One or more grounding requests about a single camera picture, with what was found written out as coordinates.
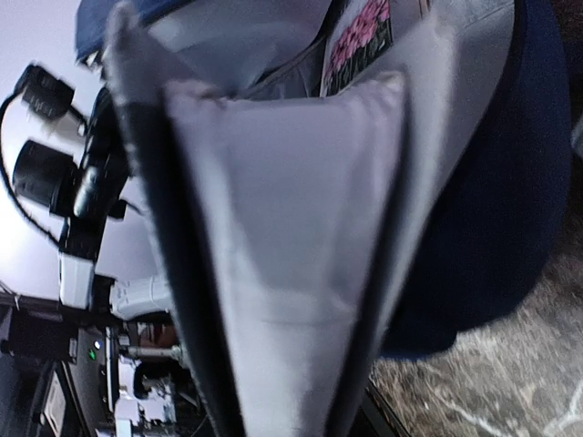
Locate navy blue student backpack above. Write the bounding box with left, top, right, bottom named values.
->
left=76, top=1, right=571, bottom=380

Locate white designer fate book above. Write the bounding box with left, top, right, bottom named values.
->
left=318, top=0, right=434, bottom=97

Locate grey ianra magazine book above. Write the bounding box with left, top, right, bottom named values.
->
left=104, top=2, right=407, bottom=436

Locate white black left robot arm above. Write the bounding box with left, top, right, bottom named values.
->
left=8, top=137, right=171, bottom=323

